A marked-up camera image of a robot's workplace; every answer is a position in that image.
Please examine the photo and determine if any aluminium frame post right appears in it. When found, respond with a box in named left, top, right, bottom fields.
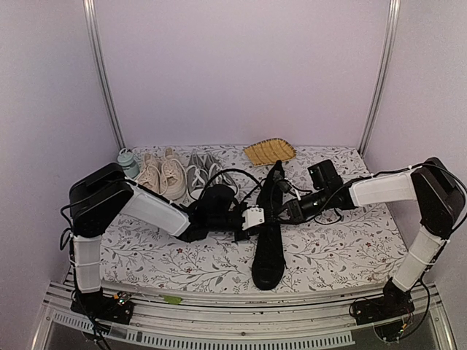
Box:
left=358, top=0, right=401, bottom=158

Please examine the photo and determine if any woven bamboo tray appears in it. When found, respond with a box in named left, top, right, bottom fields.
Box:
left=244, top=138, right=296, bottom=166

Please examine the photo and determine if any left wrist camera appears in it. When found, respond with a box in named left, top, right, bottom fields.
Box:
left=242, top=206, right=265, bottom=230

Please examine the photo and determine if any grey sneaker left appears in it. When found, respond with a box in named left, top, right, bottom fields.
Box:
left=186, top=152, right=211, bottom=200

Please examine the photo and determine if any black rear canvas sneaker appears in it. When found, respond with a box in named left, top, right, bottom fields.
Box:
left=256, top=160, right=285, bottom=220

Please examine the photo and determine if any aluminium frame post left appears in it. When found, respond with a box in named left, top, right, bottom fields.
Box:
left=83, top=0, right=126, bottom=150

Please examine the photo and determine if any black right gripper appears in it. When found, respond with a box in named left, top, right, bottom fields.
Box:
left=271, top=188, right=331, bottom=225

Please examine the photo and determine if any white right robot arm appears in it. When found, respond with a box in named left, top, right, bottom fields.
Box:
left=274, top=157, right=466, bottom=325

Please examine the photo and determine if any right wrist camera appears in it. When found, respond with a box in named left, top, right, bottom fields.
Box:
left=273, top=171, right=301, bottom=200

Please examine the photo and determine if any beige sneaker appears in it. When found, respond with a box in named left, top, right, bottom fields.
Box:
left=136, top=153, right=163, bottom=194
left=161, top=147, right=187, bottom=201

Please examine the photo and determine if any pale green small jar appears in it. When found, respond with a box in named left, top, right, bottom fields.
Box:
left=117, top=148, right=140, bottom=179

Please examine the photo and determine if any beige sneaker right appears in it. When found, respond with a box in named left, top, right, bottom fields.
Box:
left=161, top=147, right=187, bottom=201

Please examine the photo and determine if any beige sneaker left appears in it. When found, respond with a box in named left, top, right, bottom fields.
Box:
left=136, top=153, right=163, bottom=194

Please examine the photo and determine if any black canvas sneaker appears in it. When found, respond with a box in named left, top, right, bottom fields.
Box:
left=256, top=160, right=285, bottom=220
left=251, top=223, right=286, bottom=291

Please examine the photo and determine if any grey sneaker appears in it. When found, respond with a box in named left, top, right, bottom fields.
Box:
left=186, top=152, right=211, bottom=200
left=204, top=152, right=238, bottom=195

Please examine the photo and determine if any aluminium front rail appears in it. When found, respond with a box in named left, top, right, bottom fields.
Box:
left=31, top=281, right=460, bottom=349

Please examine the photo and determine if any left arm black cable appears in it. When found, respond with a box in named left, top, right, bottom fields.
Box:
left=198, top=168, right=263, bottom=212

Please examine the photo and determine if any aluminium frame post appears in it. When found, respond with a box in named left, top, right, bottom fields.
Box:
left=358, top=0, right=401, bottom=158
left=83, top=0, right=126, bottom=150

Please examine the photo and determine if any green tape piece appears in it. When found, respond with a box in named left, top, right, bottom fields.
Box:
left=160, top=295, right=182, bottom=305

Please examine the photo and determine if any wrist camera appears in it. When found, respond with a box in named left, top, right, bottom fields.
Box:
left=242, top=206, right=265, bottom=230
left=273, top=171, right=301, bottom=200

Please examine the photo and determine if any black front canvas sneaker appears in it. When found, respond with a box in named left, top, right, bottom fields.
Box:
left=251, top=223, right=286, bottom=291

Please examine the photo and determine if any grey sneaker right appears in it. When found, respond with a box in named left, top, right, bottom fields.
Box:
left=204, top=152, right=238, bottom=195

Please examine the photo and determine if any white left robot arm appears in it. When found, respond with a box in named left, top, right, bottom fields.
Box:
left=61, top=163, right=265, bottom=324

